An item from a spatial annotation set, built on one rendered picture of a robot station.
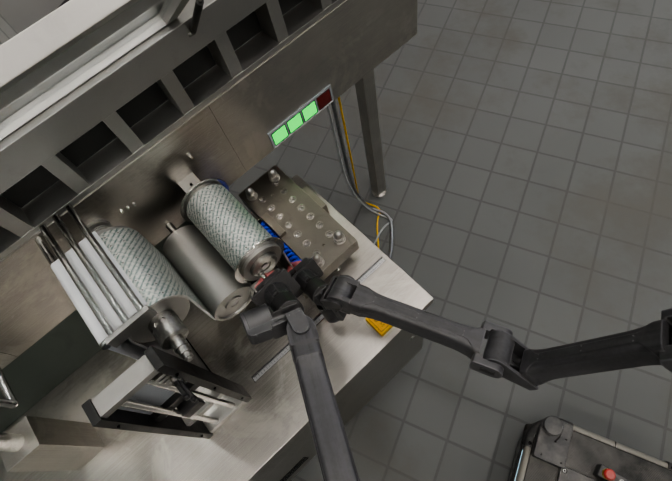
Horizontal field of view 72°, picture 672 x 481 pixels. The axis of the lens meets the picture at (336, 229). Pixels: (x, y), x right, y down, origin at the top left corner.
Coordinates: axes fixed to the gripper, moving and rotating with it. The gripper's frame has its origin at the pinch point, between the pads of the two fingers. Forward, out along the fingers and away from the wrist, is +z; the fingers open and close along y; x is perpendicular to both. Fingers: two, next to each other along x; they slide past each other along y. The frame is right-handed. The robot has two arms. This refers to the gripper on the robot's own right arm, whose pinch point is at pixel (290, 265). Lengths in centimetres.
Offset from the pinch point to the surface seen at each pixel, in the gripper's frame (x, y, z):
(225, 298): 12.6, -18.4, -10.3
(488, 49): -56, 196, 117
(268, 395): -24.1, -28.9, -7.3
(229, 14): 62, 24, 0
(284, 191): 7.6, 15.5, 23.2
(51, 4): 96, 13, 357
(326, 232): -2.4, 15.2, 4.2
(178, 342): 19.4, -30.6, -22.1
